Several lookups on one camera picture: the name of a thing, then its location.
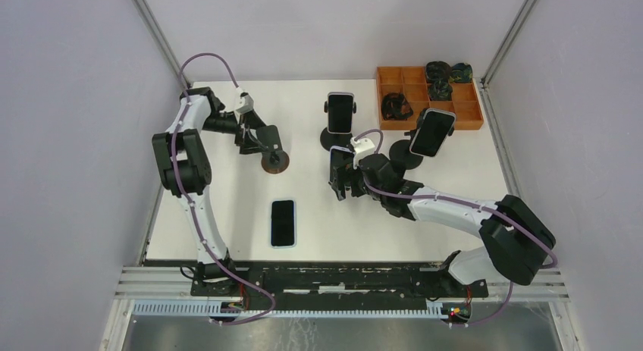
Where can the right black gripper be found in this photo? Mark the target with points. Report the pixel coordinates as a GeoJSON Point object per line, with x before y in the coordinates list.
{"type": "Point", "coordinates": [343, 174]}

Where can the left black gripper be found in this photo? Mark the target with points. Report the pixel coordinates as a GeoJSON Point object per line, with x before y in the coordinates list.
{"type": "Point", "coordinates": [249, 144]}

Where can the lilac case phone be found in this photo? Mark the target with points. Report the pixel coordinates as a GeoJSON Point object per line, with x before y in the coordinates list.
{"type": "Point", "coordinates": [341, 167]}

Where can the brown base phone stand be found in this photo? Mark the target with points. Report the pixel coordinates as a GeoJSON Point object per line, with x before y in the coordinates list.
{"type": "Point", "coordinates": [274, 159]}

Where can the blue case phone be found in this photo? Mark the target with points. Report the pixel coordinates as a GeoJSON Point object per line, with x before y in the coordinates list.
{"type": "Point", "coordinates": [283, 223]}

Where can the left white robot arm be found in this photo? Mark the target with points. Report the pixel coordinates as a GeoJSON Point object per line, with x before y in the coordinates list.
{"type": "Point", "coordinates": [185, 170]}

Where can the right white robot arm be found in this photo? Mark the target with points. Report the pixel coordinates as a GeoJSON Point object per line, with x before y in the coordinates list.
{"type": "Point", "coordinates": [516, 244]}

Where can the rear middle phone stand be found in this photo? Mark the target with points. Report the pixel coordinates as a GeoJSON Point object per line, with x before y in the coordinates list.
{"type": "Point", "coordinates": [328, 139]}

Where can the right phone stand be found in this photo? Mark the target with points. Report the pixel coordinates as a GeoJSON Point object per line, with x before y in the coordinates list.
{"type": "Point", "coordinates": [400, 154]}

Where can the rear middle phone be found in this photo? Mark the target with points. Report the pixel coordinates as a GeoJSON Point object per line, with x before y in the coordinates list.
{"type": "Point", "coordinates": [340, 108]}

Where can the right tilted phone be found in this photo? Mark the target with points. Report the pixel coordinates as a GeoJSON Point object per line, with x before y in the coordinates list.
{"type": "Point", "coordinates": [433, 127]}

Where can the black rolled item in tray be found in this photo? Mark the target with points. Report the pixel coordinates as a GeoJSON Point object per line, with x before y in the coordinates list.
{"type": "Point", "coordinates": [395, 107]}

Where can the orange compartment tray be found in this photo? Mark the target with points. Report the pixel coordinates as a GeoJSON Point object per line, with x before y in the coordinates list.
{"type": "Point", "coordinates": [411, 82]}

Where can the green rolled item middle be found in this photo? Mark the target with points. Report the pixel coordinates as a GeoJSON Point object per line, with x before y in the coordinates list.
{"type": "Point", "coordinates": [440, 90]}

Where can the dark rolled item top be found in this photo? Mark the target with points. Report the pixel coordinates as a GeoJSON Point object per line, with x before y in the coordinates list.
{"type": "Point", "coordinates": [436, 71]}

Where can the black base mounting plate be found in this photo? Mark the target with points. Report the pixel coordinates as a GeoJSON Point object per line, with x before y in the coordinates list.
{"type": "Point", "coordinates": [332, 286]}

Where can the green rolled item corner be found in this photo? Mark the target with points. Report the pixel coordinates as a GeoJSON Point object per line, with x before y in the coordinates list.
{"type": "Point", "coordinates": [461, 73]}

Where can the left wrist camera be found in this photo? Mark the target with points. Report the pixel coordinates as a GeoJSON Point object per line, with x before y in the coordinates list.
{"type": "Point", "coordinates": [244, 104]}

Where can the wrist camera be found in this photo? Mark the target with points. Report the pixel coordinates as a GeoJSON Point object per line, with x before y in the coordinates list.
{"type": "Point", "coordinates": [362, 147]}
{"type": "Point", "coordinates": [244, 104]}

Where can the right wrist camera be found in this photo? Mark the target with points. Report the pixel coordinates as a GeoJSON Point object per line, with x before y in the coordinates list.
{"type": "Point", "coordinates": [362, 147]}

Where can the white cable duct rail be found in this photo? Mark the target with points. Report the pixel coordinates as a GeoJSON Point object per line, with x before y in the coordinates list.
{"type": "Point", "coordinates": [221, 309]}

